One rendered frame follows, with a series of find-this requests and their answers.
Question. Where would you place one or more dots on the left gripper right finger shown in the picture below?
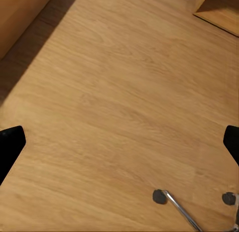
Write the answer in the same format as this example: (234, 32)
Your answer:
(231, 141)

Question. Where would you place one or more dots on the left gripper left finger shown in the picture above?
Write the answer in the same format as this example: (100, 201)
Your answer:
(12, 142)

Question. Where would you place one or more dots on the swivel chair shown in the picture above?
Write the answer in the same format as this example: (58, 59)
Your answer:
(230, 198)

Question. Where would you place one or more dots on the bookcase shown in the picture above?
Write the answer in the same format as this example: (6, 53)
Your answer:
(222, 13)

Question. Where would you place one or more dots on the bed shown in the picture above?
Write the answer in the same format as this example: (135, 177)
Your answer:
(15, 17)

